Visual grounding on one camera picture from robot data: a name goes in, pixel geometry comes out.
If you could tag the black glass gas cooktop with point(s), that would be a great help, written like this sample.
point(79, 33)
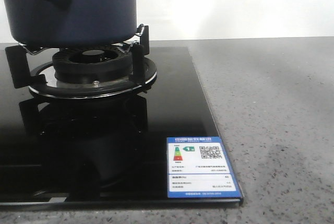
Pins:
point(108, 153)

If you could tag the dark blue cooking pot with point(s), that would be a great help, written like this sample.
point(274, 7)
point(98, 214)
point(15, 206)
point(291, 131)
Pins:
point(68, 23)

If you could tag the black round gas burner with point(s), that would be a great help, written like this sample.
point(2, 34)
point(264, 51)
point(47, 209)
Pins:
point(85, 65)

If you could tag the black metal pot support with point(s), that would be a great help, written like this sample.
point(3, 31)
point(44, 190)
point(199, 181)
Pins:
point(42, 82)

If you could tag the blue energy label sticker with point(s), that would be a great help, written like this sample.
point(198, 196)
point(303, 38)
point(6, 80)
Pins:
point(198, 167)

